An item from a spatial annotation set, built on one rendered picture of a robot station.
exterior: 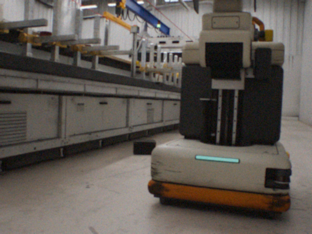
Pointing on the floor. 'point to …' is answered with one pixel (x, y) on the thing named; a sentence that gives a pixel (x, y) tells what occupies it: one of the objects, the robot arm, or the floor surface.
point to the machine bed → (23, 138)
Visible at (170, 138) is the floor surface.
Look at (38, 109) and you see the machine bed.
